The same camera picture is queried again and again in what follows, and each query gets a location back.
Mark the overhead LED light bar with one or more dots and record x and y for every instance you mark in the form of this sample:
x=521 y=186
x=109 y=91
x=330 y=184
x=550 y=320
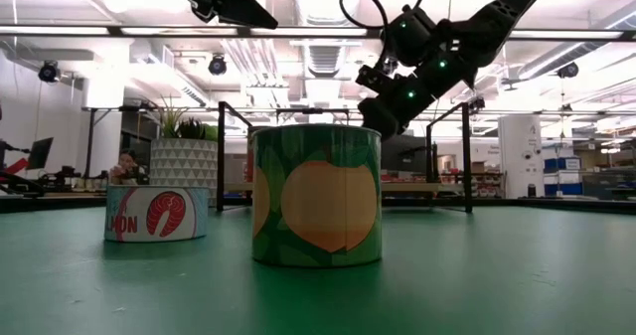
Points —
x=308 y=32

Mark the person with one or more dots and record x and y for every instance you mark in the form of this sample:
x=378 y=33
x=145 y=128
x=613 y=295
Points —
x=126 y=168

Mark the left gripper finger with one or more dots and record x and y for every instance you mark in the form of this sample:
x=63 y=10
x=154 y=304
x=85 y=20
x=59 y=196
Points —
x=233 y=2

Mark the white round pillar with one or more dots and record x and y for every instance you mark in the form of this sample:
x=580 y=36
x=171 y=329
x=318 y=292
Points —
x=519 y=146

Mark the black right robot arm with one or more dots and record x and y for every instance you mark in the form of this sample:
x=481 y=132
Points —
x=497 y=17

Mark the large black background screen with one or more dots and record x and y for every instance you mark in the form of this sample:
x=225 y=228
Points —
x=402 y=156

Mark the green peach can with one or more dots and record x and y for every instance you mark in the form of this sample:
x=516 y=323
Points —
x=318 y=201

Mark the black background monitor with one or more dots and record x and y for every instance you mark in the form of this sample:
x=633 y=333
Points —
x=41 y=153

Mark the green table mat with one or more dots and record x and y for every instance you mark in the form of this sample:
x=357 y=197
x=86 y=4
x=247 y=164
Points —
x=447 y=285

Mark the succulent in white patterned pot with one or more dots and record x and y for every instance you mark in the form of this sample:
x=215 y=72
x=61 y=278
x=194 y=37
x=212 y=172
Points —
x=184 y=166

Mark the salmon can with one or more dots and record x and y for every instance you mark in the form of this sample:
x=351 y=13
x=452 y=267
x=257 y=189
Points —
x=164 y=216

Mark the black ceiling spotlight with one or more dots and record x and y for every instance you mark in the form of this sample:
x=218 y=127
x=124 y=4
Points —
x=48 y=71
x=568 y=70
x=217 y=65

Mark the black metal shelf frame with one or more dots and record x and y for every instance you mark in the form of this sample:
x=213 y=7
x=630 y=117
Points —
x=466 y=151
x=221 y=151

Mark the ceiling air vent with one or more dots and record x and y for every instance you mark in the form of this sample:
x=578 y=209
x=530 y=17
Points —
x=325 y=59

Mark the red and black equipment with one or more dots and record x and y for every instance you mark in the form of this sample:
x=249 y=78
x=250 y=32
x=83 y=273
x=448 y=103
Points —
x=17 y=167

